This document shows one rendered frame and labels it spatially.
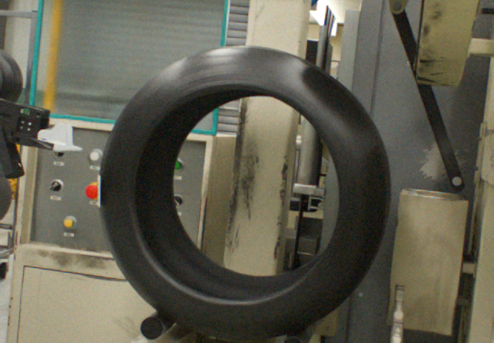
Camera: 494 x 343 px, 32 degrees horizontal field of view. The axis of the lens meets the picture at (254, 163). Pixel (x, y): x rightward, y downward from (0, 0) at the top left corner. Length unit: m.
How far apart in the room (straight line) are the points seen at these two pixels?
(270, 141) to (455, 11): 0.63
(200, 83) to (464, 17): 0.50
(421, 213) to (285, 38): 0.51
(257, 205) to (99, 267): 0.64
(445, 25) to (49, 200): 1.37
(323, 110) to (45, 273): 1.19
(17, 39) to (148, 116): 10.40
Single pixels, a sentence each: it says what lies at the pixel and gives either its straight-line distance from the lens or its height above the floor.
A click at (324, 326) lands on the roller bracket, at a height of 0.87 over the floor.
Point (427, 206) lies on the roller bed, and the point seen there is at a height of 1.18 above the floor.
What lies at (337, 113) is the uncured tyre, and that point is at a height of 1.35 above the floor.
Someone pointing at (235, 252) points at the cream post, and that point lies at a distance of 2.06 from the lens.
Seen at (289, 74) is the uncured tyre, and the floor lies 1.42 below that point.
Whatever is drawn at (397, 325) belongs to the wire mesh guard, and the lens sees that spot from 1.56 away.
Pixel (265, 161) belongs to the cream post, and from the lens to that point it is 2.03.
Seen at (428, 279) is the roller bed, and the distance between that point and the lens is 1.96.
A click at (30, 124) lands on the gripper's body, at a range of 1.88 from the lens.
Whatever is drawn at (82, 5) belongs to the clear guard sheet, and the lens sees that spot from 2.55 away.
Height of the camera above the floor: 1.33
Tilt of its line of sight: 3 degrees down
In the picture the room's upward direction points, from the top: 6 degrees clockwise
